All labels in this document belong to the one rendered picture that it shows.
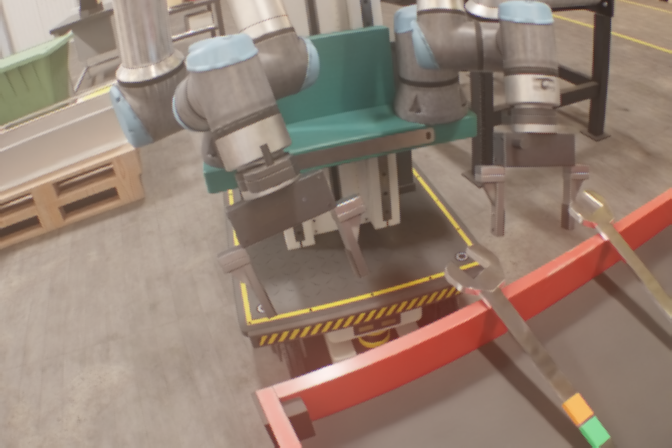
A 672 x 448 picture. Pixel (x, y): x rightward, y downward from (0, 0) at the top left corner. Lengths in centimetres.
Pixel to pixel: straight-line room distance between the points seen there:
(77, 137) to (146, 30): 189
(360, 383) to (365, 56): 99
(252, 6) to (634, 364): 69
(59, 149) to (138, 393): 159
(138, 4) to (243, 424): 114
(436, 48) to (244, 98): 37
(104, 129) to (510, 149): 234
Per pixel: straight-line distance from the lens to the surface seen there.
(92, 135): 277
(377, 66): 125
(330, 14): 128
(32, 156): 286
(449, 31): 84
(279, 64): 76
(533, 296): 39
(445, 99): 116
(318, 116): 126
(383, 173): 142
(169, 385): 164
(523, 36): 73
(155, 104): 97
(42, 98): 365
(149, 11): 93
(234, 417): 149
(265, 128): 59
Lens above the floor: 120
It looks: 31 degrees down
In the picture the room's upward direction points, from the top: 8 degrees counter-clockwise
